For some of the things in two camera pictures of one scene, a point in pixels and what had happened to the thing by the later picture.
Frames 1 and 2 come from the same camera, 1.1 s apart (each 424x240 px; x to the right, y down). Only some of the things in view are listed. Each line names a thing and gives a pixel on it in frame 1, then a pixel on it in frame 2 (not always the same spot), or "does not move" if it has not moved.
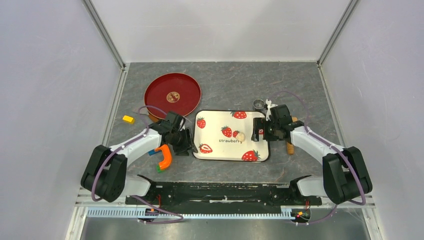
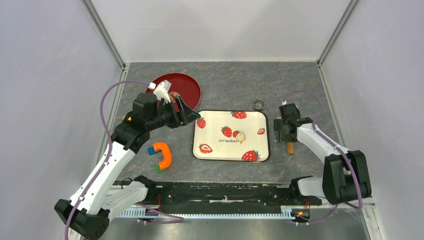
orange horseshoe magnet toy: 167,157 does not move
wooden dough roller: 290,146 does not move
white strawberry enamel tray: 221,135 does not move
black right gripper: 260,123 to 279,126
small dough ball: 240,136 does not move
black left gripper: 188,143 to 189,115
